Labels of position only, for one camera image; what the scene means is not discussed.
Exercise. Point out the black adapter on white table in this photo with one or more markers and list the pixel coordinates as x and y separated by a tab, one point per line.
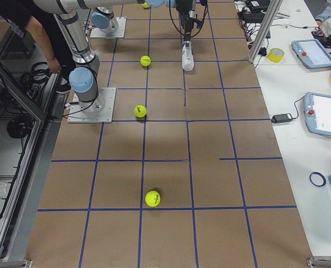
281	118

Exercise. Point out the person in black clothes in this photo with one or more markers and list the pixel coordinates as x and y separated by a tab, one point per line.
45	31

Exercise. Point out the tennis ball far left corner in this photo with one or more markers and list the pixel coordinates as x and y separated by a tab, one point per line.
145	5

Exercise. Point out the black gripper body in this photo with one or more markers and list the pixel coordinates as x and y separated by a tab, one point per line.
186	23

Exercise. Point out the centre Head tennis ball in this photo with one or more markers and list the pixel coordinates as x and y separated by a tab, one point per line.
145	60

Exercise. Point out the tennis ball near gripper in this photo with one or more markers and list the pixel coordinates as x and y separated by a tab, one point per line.
152	198

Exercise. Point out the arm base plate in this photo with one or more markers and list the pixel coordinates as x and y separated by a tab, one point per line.
105	28
100	111

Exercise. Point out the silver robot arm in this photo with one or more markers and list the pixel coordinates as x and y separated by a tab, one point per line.
83	79
64	7

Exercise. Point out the aluminium frame post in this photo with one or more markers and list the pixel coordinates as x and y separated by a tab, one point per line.
264	28

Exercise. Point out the lower teach pendant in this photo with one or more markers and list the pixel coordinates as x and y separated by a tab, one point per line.
317	113

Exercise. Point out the upper teach pendant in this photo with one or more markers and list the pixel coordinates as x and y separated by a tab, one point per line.
311	53

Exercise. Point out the white tennis ball can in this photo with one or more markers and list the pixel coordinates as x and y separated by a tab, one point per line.
187	56

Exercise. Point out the teach pendant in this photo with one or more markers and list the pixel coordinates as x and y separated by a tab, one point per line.
311	53
317	113

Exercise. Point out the tennis ball near arm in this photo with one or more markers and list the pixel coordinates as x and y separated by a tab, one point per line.
140	111

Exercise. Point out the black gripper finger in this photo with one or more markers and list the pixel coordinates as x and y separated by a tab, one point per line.
187	35

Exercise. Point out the yellow tape roll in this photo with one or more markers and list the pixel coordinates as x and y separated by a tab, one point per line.
276	55

